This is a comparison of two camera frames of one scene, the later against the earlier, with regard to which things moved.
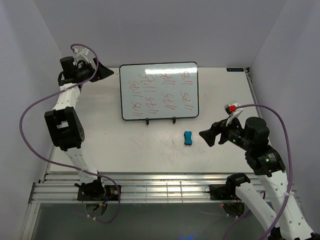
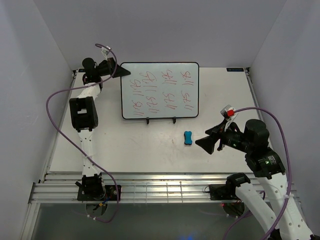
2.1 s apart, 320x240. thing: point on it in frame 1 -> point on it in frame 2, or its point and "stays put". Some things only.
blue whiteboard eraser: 188,137 stays put
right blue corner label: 235,69 stays put
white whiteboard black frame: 159,91 stays put
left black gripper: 102,73 -> 120,72
